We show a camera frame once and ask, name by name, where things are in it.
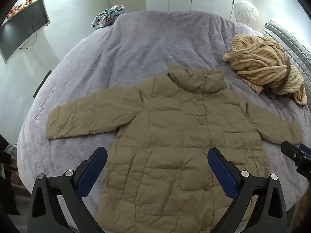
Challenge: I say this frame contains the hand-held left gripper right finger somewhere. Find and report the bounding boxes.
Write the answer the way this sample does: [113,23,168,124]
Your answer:
[207,147,288,233]

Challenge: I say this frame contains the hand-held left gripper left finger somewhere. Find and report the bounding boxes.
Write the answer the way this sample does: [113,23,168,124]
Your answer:
[27,146,108,233]

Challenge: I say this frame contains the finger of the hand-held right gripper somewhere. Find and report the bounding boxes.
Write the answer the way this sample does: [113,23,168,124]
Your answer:
[280,141,304,165]
[299,144,311,157]

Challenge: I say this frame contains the khaki puffer jacket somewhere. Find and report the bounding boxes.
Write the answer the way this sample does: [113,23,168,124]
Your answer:
[46,64,303,233]

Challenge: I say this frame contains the white basket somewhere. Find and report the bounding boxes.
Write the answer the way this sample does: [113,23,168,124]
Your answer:
[6,144,19,173]

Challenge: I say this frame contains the beige striped robe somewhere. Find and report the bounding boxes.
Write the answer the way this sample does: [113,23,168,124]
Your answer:
[223,34,307,106]

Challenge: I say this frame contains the grey quilted headboard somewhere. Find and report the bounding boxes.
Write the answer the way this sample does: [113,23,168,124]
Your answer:
[261,20,311,83]

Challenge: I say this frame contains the colourful printed cloth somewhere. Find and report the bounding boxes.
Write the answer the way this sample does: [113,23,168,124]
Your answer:
[91,5,128,28]

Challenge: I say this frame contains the dried flower decoration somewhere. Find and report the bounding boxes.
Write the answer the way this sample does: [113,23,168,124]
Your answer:
[7,0,33,18]

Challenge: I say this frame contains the dark wall socket panel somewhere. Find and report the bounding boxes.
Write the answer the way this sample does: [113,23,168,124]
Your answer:
[33,70,52,99]

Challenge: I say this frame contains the television cable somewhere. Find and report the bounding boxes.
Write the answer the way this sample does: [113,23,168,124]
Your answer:
[21,33,38,50]

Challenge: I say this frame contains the wall-mounted television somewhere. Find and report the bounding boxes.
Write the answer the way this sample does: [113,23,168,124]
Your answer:
[0,0,51,64]

